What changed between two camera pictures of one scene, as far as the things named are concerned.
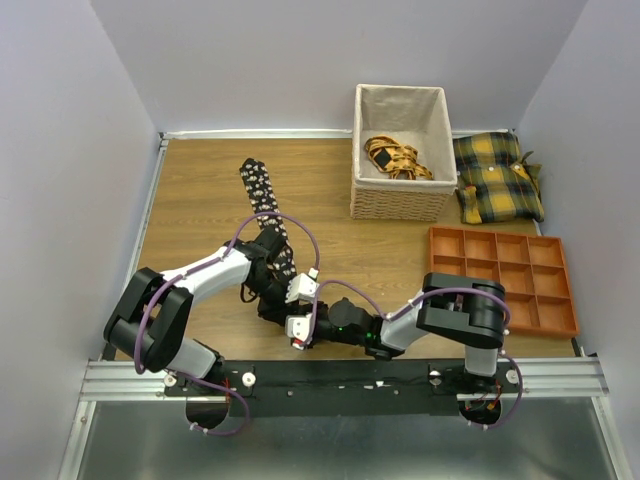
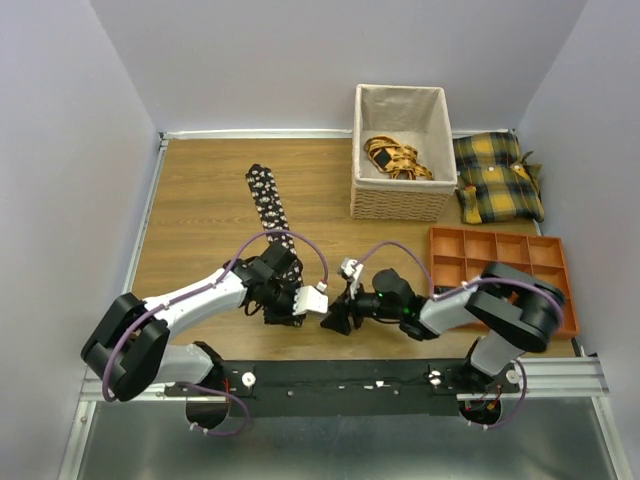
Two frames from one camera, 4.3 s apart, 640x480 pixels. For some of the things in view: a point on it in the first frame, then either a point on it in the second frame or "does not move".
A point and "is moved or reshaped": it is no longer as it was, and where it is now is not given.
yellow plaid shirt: x=495 y=182 does not move
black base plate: x=346 y=388 does not move
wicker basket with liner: x=404 y=164 does not move
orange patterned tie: x=395 y=158 does not move
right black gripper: x=320 y=307 to x=337 y=318
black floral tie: x=268 y=215 is moved or reshaped
